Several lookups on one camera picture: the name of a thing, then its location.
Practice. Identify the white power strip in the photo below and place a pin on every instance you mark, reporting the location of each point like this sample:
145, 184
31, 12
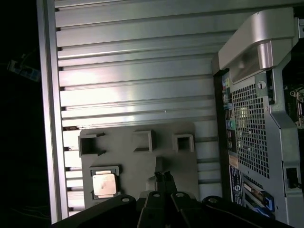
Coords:
25, 70

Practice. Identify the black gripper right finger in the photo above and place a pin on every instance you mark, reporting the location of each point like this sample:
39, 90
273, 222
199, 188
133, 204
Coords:
237, 213

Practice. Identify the green motherboard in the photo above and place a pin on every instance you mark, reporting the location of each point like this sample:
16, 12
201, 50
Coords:
288, 104

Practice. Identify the silver CPU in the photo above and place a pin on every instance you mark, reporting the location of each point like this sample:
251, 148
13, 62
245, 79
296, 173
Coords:
103, 185

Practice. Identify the blue card latch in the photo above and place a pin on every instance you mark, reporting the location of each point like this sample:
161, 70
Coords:
269, 202

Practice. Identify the grey parts rack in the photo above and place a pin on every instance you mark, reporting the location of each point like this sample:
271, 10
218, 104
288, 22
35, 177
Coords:
133, 166

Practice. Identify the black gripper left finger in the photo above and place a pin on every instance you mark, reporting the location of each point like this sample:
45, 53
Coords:
95, 213

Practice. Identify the open grey PC case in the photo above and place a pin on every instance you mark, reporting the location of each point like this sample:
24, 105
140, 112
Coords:
278, 123

